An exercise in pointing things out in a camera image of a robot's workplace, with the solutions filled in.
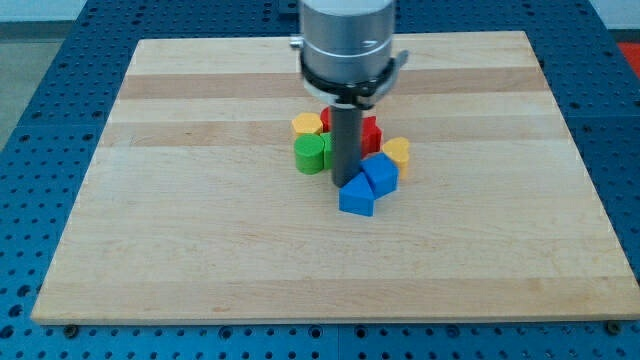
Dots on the green cylinder block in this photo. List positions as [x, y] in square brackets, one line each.
[309, 153]

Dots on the red round block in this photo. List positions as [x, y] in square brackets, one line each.
[325, 117]

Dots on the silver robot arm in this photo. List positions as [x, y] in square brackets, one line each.
[346, 61]

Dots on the wooden board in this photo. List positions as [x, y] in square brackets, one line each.
[192, 210]

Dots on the red star block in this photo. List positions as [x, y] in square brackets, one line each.
[371, 136]

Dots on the blue triangle block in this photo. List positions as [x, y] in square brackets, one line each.
[356, 197]

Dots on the blue perforated table frame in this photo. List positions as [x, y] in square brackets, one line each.
[47, 154]

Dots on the black clamp ring bracket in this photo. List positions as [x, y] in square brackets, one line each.
[354, 95]

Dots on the yellow heart block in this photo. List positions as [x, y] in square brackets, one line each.
[397, 149]

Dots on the blue cube block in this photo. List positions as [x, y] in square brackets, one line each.
[381, 173]

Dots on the green block behind rod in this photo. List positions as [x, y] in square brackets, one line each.
[327, 150]

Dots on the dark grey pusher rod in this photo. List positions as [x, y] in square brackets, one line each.
[346, 131]

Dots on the yellow hexagon block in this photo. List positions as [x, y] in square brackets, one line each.
[306, 123]

